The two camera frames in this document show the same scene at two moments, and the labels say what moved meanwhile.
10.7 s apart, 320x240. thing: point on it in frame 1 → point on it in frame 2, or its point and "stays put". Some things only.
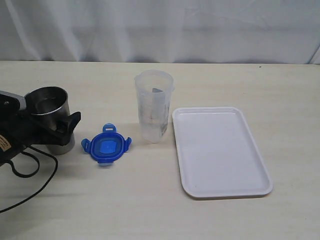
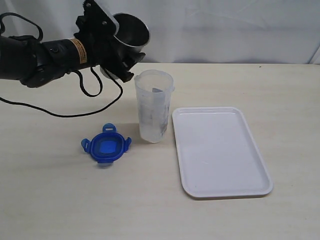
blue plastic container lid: (106, 147) stays put
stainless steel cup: (50, 105) → (133, 33)
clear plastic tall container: (155, 88) stays put
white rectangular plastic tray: (219, 155) stays put
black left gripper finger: (65, 126) → (129, 62)
